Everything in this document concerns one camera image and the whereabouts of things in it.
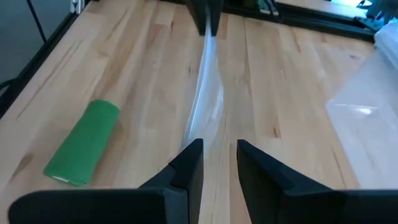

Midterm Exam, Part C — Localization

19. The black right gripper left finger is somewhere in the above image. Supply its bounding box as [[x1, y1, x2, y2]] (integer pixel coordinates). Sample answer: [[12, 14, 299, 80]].
[[8, 138, 205, 224]]

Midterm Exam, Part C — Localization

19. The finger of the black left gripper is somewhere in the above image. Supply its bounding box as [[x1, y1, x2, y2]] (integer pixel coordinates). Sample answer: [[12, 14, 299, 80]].
[[185, 0, 208, 36], [208, 0, 224, 37]]

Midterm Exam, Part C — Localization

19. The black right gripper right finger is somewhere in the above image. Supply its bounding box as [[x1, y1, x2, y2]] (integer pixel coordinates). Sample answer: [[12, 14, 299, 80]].
[[236, 139, 398, 224]]

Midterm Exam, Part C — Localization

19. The clear plastic bag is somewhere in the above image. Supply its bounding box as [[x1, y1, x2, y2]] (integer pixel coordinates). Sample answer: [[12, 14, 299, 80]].
[[182, 26, 225, 151]]

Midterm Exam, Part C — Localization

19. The green elastic bandage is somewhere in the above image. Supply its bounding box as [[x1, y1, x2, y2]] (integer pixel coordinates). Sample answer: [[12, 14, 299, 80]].
[[43, 99, 121, 187]]

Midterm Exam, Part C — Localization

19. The clear plastic storage box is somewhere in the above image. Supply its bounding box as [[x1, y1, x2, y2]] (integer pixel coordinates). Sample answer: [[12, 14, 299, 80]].
[[325, 18, 398, 190]]

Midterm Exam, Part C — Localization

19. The silver edge plate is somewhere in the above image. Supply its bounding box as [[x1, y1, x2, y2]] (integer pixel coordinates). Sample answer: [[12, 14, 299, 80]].
[[70, 0, 85, 15]]

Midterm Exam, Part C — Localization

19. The thin black floor cable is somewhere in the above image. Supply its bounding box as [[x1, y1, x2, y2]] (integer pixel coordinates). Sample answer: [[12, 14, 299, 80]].
[[26, 0, 48, 44]]

